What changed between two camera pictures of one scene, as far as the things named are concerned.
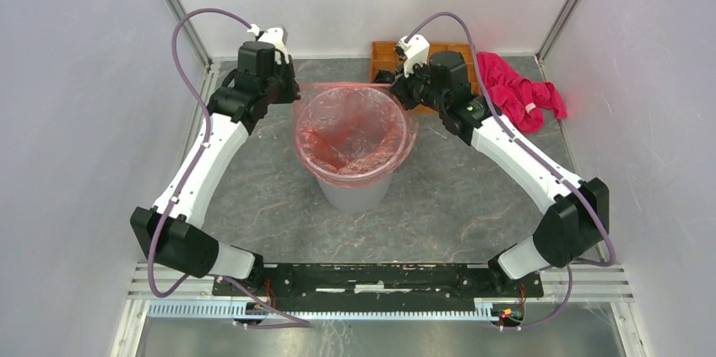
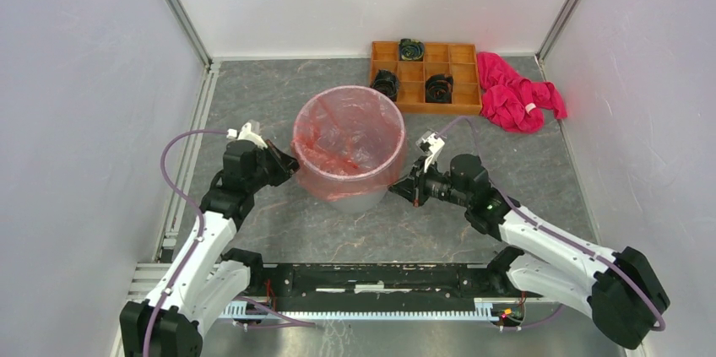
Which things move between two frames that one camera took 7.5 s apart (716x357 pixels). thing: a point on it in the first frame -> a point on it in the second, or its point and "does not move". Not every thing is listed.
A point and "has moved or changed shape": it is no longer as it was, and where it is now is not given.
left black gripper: x=290 y=95 -> x=285 y=165
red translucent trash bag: x=352 y=134 has moved or changed shape
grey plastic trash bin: x=351 y=135 does not move
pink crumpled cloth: x=522 y=101 does not move
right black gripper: x=403 y=83 -> x=413 y=187
